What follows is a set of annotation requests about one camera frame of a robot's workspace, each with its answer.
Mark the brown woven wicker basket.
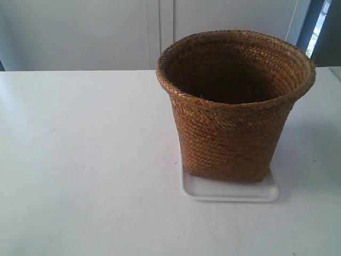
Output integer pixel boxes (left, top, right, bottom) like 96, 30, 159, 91
156, 30, 316, 182

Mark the white rectangular plastic tray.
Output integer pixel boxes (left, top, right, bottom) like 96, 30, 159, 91
180, 165, 280, 203

